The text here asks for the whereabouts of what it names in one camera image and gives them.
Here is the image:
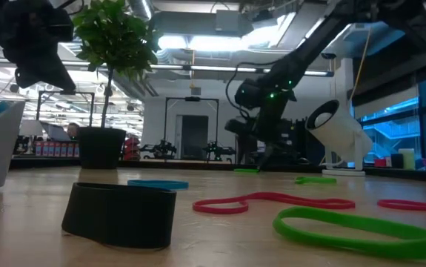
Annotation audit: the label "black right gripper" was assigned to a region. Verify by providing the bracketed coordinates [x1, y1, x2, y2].
[225, 76, 299, 172]

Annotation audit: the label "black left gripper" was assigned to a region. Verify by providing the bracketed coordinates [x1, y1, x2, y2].
[0, 0, 77, 91]

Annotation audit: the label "long red rubber band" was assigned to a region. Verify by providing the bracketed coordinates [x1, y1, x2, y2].
[192, 191, 357, 216]
[376, 198, 426, 214]

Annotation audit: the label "wide black rubber band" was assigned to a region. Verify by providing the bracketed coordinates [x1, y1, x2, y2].
[61, 182, 179, 249]

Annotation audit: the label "black cabinet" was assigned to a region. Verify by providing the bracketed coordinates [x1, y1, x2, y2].
[234, 116, 323, 165]

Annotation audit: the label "white table lamp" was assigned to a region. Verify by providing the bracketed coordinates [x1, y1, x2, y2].
[18, 119, 44, 155]

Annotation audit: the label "grey open laptop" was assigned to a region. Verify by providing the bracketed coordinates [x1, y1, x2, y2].
[37, 121, 72, 143]

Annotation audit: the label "person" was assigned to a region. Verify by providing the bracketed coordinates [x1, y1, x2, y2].
[66, 122, 81, 142]

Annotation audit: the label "row of red boxes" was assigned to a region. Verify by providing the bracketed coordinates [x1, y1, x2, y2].
[33, 140, 81, 159]

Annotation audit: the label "grey door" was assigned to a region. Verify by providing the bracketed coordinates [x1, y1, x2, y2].
[175, 113, 210, 161]

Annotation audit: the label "white spotlight lamp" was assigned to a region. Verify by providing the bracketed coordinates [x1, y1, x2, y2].
[303, 99, 374, 177]

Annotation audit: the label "green plant in black pot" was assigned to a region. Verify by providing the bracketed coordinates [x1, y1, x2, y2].
[70, 0, 164, 171]

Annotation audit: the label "long ceiling light bar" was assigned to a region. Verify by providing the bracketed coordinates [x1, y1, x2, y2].
[0, 56, 335, 78]

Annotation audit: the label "red stacked crates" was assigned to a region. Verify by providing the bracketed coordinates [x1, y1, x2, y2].
[122, 136, 142, 162]

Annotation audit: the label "black cup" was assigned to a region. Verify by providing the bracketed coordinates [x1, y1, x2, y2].
[390, 152, 405, 169]

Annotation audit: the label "yellow-green cup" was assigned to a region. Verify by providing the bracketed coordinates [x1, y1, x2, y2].
[398, 148, 416, 171]

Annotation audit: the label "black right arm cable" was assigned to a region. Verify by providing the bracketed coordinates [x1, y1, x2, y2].
[224, 60, 286, 122]

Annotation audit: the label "tall black frame station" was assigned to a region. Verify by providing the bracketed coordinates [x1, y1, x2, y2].
[163, 96, 221, 163]

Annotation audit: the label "yellow hanging cable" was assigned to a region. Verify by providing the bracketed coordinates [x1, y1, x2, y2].
[348, 27, 372, 102]

